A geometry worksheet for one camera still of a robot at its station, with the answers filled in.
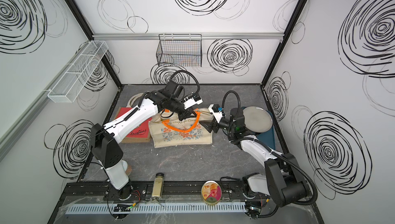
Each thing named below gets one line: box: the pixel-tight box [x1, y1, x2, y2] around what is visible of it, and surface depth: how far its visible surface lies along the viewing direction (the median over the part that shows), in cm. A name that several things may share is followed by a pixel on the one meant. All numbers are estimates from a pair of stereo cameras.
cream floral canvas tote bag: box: [148, 107, 213, 148], surface depth 84 cm
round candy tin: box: [201, 180, 223, 206], surface depth 72 cm
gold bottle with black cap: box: [151, 172, 165, 199], surface depth 74 cm
